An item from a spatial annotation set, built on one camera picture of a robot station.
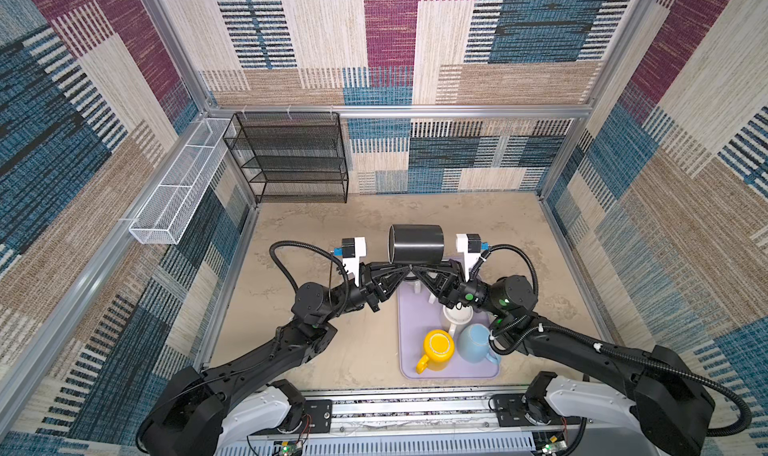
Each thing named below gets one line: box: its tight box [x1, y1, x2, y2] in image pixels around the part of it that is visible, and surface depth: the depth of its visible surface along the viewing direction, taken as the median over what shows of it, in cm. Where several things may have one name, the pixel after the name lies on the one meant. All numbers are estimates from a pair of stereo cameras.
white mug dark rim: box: [441, 305, 474, 338], surface depth 83 cm
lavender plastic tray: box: [397, 282, 500, 380], surface depth 82 cm
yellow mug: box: [416, 329, 455, 375], surface depth 76 cm
